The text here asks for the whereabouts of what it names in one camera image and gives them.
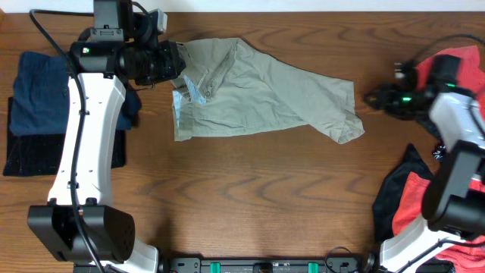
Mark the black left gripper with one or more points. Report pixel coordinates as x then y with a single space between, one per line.
170 51

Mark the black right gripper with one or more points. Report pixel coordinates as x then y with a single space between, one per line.
383 98

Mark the khaki shorts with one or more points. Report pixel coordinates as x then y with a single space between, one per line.
230 89

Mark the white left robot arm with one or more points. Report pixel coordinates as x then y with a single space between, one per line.
78 223

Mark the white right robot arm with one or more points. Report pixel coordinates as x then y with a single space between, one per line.
452 214

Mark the red cloth garment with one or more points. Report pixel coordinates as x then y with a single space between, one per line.
463 258

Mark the folded navy blue shorts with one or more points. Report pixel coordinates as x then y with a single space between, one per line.
41 100

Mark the folded black corduroy garment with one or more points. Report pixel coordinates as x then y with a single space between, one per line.
33 155

